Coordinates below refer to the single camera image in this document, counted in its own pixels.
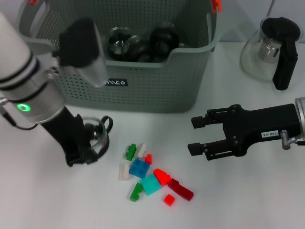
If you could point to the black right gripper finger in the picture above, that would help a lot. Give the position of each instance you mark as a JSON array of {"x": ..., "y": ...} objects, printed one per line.
[
  {"x": 214, "y": 149},
  {"x": 214, "y": 115}
]

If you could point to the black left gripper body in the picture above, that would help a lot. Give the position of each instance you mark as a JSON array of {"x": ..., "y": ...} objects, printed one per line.
[{"x": 69, "y": 138}]

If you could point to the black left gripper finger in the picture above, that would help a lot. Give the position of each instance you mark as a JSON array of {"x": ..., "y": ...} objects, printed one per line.
[
  {"x": 83, "y": 159},
  {"x": 90, "y": 132}
]

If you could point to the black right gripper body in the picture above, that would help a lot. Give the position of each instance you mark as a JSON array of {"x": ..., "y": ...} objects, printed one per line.
[{"x": 262, "y": 126}]

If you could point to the glass teacup black base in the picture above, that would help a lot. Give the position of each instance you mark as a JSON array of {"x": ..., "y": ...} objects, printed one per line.
[
  {"x": 118, "y": 44},
  {"x": 102, "y": 139},
  {"x": 164, "y": 38},
  {"x": 140, "y": 51}
]

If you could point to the grey-green perforated storage bin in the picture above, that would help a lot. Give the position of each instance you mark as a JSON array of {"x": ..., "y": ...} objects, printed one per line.
[{"x": 155, "y": 78}]

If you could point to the orange bin rim piece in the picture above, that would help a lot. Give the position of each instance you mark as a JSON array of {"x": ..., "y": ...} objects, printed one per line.
[{"x": 217, "y": 6}]

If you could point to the white toy brick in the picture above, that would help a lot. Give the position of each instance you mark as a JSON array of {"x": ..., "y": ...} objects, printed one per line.
[
  {"x": 142, "y": 150},
  {"x": 123, "y": 171}
]

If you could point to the green toy brick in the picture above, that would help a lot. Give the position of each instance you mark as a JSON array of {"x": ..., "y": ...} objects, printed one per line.
[
  {"x": 130, "y": 152},
  {"x": 136, "y": 192}
]

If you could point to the dark red toy brick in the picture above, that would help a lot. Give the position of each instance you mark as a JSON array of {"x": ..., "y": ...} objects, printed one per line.
[{"x": 181, "y": 189}]

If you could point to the blue toy brick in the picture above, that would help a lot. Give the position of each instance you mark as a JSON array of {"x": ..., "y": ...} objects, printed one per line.
[{"x": 139, "y": 169}]

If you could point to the red sloped toy brick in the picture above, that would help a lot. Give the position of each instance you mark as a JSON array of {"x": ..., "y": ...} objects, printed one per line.
[{"x": 162, "y": 177}]

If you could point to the small red toy brick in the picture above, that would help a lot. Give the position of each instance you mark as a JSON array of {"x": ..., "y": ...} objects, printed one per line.
[{"x": 148, "y": 159}]

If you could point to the red square toy brick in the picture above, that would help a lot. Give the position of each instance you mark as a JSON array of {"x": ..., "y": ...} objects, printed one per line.
[{"x": 169, "y": 200}]

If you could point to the cyan toy brick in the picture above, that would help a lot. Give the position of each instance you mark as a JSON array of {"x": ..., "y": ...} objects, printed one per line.
[{"x": 150, "y": 184}]

